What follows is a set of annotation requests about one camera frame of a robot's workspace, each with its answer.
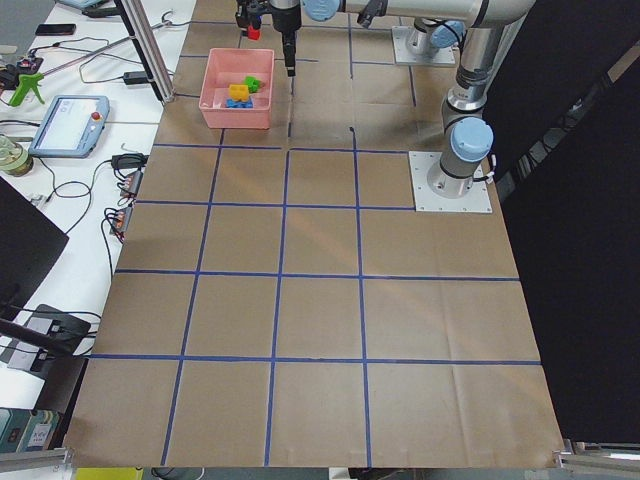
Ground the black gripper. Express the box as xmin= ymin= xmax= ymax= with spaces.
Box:
xmin=235 ymin=0 xmax=272 ymax=29
xmin=272 ymin=0 xmax=301 ymax=77

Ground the red toy block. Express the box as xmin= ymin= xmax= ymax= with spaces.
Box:
xmin=247 ymin=26 xmax=261 ymax=41

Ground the green toy block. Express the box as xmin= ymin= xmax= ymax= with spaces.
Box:
xmin=244 ymin=76 xmax=262 ymax=94

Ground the yellow toy block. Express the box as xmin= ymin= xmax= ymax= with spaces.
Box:
xmin=228 ymin=84 xmax=250 ymax=101

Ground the blue toy block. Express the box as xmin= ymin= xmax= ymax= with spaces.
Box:
xmin=226 ymin=98 xmax=254 ymax=109

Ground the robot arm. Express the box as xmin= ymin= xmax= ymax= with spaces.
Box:
xmin=235 ymin=1 xmax=465 ymax=53
xmin=236 ymin=1 xmax=532 ymax=199

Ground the pink plastic box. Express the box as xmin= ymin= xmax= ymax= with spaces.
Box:
xmin=199 ymin=48 xmax=275 ymax=130

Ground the black power adapter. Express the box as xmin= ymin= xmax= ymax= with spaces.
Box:
xmin=122 ymin=71 xmax=149 ymax=85

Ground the orange usb hub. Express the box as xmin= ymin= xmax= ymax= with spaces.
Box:
xmin=105 ymin=205 xmax=133 ymax=240
xmin=117 ymin=169 xmax=144 ymax=198

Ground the black smartphone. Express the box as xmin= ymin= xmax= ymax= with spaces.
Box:
xmin=35 ymin=23 xmax=77 ymax=36

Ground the teach pendant tablet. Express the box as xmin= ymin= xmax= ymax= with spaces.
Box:
xmin=28 ymin=95 xmax=110 ymax=158

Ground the reacher grabber tool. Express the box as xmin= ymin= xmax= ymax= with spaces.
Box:
xmin=7 ymin=9 xmax=194 ymax=108

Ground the glass jar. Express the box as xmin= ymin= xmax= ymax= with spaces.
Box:
xmin=0 ymin=134 xmax=33 ymax=176

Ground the black monitor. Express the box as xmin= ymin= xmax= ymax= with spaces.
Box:
xmin=0 ymin=179 xmax=69 ymax=321

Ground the monitor stand base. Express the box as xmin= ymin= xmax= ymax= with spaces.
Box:
xmin=24 ymin=304 xmax=91 ymax=356

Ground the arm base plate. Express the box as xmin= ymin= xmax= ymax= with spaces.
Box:
xmin=392 ymin=26 xmax=457 ymax=67
xmin=408 ymin=151 xmax=493 ymax=214

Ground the aluminium frame post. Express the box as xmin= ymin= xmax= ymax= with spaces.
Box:
xmin=115 ymin=0 xmax=175 ymax=105

